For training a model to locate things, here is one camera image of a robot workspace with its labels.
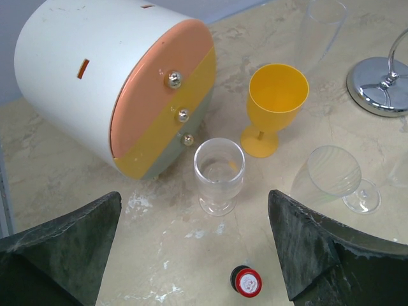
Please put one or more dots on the clear ribbed flute glass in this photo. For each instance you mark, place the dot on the clear ribbed flute glass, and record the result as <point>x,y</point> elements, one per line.
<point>330,173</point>

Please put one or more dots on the yellow plastic wine glass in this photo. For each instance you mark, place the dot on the yellow plastic wine glass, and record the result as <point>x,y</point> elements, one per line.
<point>276,94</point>

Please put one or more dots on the small red-capped bottle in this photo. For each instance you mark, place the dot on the small red-capped bottle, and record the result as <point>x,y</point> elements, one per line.
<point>246,281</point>

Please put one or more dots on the chrome wine glass rack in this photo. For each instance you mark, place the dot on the chrome wine glass rack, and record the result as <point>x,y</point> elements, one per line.
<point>379,84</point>

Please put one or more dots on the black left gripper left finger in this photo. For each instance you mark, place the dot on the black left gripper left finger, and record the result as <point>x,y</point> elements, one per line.
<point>62,261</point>

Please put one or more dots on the short clear wine glass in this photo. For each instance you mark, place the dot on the short clear wine glass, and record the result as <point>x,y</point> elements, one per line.
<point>219,167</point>

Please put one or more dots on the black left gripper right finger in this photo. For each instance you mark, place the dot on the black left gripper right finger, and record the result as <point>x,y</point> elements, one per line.
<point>325,262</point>

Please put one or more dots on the tall clear champagne flute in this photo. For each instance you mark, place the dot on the tall clear champagne flute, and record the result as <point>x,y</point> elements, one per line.
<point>318,29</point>

